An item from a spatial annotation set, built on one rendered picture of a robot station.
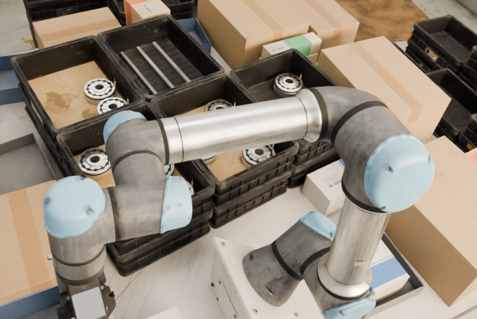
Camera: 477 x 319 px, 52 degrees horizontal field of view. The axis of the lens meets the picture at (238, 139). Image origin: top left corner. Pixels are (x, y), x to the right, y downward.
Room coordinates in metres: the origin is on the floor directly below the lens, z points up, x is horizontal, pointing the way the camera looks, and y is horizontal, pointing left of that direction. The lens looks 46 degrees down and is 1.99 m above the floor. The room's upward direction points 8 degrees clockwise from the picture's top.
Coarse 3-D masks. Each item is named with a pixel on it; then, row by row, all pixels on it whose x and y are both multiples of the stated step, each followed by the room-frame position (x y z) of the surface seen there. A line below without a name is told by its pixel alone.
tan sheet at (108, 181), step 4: (104, 144) 1.01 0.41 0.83; (104, 148) 0.99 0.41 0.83; (76, 156) 0.95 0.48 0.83; (76, 160) 0.93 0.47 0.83; (176, 172) 0.94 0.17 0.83; (108, 176) 0.89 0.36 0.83; (112, 176) 0.89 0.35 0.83; (96, 180) 0.87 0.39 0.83; (100, 180) 0.87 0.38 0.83; (104, 180) 0.87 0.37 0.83; (108, 180) 0.87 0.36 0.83; (112, 180) 0.87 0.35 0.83; (100, 184) 0.86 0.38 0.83; (104, 184) 0.86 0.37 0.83; (108, 184) 0.86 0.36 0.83; (112, 184) 0.86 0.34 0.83
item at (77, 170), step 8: (136, 104) 1.10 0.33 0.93; (144, 104) 1.11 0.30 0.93; (152, 112) 1.08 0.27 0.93; (96, 120) 1.01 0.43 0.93; (104, 120) 1.02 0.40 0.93; (72, 128) 0.97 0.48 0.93; (80, 128) 0.97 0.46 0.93; (56, 136) 0.93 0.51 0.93; (64, 144) 0.90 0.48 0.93; (64, 152) 0.88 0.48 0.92; (72, 160) 0.85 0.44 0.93; (192, 160) 0.91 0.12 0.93; (72, 168) 0.84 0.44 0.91; (80, 168) 0.82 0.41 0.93; (200, 168) 0.88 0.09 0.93; (80, 176) 0.80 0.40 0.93; (208, 176) 0.86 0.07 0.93; (200, 192) 0.80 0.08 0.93; (208, 192) 0.81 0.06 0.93; (192, 200) 0.77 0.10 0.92; (200, 200) 0.79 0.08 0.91
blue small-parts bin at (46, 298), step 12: (48, 288) 0.39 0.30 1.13; (24, 300) 0.36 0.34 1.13; (36, 300) 0.37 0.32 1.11; (48, 300) 0.38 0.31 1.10; (60, 300) 0.39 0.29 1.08; (0, 312) 0.34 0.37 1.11; (12, 312) 0.35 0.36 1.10; (24, 312) 0.36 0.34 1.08; (36, 312) 0.37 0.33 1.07; (48, 312) 0.37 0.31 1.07
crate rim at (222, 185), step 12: (192, 84) 1.24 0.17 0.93; (204, 84) 1.25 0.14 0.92; (168, 96) 1.16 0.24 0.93; (156, 108) 1.10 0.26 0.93; (276, 156) 0.97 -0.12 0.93; (288, 156) 0.99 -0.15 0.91; (204, 168) 0.88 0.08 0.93; (252, 168) 0.91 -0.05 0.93; (264, 168) 0.93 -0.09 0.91; (216, 180) 0.85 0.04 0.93; (228, 180) 0.85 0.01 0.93; (240, 180) 0.88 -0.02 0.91
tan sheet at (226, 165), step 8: (192, 112) 1.21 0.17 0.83; (232, 152) 1.05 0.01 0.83; (240, 152) 1.06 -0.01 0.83; (216, 160) 1.01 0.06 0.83; (224, 160) 1.01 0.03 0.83; (232, 160) 1.02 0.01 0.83; (240, 160) 1.02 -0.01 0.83; (216, 168) 0.98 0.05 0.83; (224, 168) 0.98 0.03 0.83; (232, 168) 0.98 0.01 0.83; (240, 168) 0.99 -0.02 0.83; (216, 176) 0.94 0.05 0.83; (224, 176) 0.95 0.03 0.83
